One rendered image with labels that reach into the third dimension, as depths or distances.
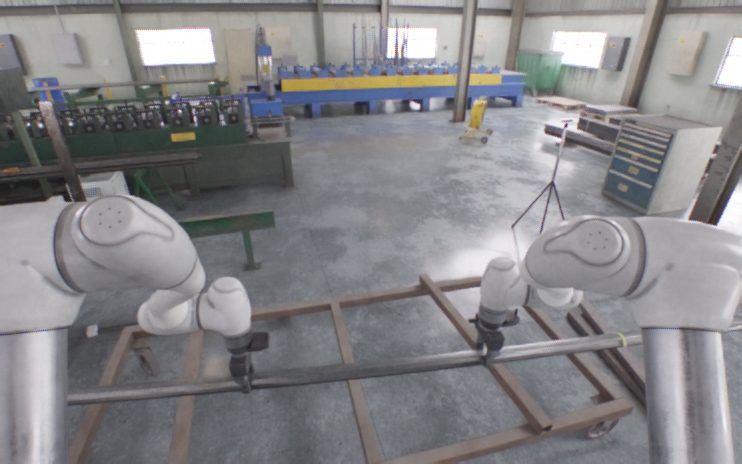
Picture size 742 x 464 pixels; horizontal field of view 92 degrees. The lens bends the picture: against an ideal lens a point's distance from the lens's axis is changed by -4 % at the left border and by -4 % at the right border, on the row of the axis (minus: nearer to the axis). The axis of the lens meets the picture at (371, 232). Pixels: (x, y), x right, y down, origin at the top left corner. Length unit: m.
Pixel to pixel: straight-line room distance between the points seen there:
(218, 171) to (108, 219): 4.56
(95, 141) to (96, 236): 4.74
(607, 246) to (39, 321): 0.78
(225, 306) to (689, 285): 0.98
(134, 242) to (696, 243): 0.78
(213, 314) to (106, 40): 13.34
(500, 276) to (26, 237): 1.04
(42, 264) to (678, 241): 0.88
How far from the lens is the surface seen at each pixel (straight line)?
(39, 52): 14.83
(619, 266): 0.64
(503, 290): 1.18
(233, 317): 1.10
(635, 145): 5.47
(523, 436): 2.01
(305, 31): 13.74
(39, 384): 0.67
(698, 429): 0.71
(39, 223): 0.63
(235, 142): 5.00
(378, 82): 9.70
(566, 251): 0.62
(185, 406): 2.08
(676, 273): 0.69
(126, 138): 5.17
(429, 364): 1.35
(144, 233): 0.56
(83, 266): 0.60
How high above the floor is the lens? 1.89
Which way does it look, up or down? 29 degrees down
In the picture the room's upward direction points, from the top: straight up
